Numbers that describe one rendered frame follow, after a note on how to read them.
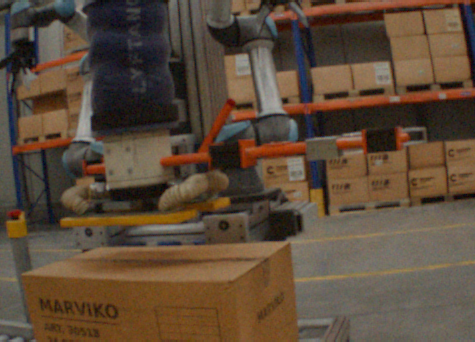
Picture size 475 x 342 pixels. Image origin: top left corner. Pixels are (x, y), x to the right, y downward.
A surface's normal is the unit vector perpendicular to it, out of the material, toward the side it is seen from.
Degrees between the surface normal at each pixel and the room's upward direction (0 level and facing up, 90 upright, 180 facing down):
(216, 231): 90
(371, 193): 90
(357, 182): 92
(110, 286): 90
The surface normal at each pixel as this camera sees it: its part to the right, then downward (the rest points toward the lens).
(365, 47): -0.30, 0.08
